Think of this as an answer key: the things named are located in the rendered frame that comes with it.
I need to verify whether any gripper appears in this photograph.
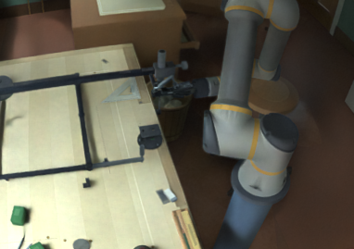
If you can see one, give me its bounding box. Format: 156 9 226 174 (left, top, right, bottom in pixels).
151 80 196 98

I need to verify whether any silver ruling pen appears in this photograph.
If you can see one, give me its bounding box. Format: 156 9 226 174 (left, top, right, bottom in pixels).
153 75 175 91

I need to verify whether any grey pen holder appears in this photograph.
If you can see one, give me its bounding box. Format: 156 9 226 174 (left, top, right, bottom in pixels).
152 48 180 81

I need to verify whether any blue pen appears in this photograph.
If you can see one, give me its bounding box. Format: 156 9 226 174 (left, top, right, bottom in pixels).
17 226 27 249

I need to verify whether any clear set square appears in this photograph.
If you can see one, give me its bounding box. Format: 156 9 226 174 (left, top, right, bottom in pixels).
102 77 143 104

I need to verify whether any brown wicker waste basket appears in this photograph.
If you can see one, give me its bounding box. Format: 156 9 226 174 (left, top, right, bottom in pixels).
151 87 195 143

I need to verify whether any grey clamp knob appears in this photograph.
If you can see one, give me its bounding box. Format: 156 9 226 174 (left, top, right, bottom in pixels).
175 60 190 72

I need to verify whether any brown wooden cabinet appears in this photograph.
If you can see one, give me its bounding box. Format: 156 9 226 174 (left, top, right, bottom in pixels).
69 0 201 67

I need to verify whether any white eraser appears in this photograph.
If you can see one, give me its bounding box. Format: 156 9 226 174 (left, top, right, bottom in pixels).
163 188 178 203

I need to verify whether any small grey plate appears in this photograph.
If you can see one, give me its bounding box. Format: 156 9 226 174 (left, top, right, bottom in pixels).
155 189 171 205

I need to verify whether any round wooden stool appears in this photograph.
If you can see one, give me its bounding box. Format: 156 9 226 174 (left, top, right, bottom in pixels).
247 76 300 116

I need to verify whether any cream drawing sheet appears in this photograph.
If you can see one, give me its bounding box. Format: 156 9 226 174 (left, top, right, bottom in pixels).
0 48 181 249

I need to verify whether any tan book stack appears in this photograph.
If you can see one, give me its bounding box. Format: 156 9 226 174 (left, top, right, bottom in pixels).
171 208 203 249

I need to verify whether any dark grey round weight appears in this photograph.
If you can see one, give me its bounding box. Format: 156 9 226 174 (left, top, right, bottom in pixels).
0 75 15 102

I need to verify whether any grey round disc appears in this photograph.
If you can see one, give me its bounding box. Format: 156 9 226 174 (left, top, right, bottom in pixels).
72 238 91 249

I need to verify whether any brown panelled door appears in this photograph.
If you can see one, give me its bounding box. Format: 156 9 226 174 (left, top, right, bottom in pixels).
297 0 351 37

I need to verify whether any green block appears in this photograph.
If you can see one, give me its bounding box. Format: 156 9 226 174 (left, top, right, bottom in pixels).
10 205 28 227

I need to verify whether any dark grey pivot mount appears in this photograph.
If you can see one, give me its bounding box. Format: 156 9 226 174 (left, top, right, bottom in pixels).
136 123 164 151

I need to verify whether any dark pantograph bar frame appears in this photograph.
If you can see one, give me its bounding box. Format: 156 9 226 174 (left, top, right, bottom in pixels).
0 67 156 181

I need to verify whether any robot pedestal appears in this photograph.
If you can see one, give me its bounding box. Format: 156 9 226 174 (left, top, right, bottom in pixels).
212 188 281 249

